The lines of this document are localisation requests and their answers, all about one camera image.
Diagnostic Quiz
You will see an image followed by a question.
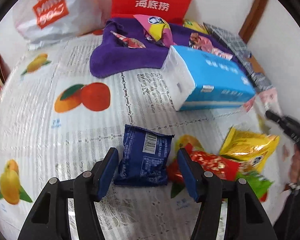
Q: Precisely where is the green triangular snack packet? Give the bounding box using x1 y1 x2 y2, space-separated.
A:
236 170 273 202

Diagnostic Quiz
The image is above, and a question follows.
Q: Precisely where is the yellow triangular snack packet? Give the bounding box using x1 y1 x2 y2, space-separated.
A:
219 127 280 172

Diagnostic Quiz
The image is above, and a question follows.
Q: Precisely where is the red snack packet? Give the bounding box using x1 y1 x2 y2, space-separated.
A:
167 143 240 185

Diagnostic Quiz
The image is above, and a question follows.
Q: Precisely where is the blue snack packet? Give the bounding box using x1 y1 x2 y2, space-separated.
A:
114 125 174 187

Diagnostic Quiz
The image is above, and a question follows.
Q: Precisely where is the pink snack packet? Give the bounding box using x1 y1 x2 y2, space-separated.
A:
189 33 233 61

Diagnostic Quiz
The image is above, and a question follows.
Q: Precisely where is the pink yellow snack bag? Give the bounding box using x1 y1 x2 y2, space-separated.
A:
133 15 175 48

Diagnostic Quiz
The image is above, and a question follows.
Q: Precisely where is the red white candy packet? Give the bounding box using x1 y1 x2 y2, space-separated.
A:
110 31 146 49

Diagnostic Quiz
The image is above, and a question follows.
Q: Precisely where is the right hand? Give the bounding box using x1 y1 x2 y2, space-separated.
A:
289 145 300 183

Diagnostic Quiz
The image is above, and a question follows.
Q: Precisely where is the grey checked star cloth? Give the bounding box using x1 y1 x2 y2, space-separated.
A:
204 23 273 93

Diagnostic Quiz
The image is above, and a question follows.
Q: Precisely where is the fruit print tablecloth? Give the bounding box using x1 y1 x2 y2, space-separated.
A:
0 35 293 239

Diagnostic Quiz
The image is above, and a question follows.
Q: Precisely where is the blue tissue pack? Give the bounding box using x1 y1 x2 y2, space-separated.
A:
161 46 256 111

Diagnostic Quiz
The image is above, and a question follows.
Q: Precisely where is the yellow chips bag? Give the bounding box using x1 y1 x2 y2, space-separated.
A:
183 19 209 35

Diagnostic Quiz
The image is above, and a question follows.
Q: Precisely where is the purple towel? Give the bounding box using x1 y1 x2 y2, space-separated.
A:
89 17 241 79

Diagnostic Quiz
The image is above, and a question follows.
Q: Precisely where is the white Miniso plastic bag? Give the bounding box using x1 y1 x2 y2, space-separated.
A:
13 0 111 50

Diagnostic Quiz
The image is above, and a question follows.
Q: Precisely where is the brown wooden door frame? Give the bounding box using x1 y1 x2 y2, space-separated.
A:
238 0 269 43

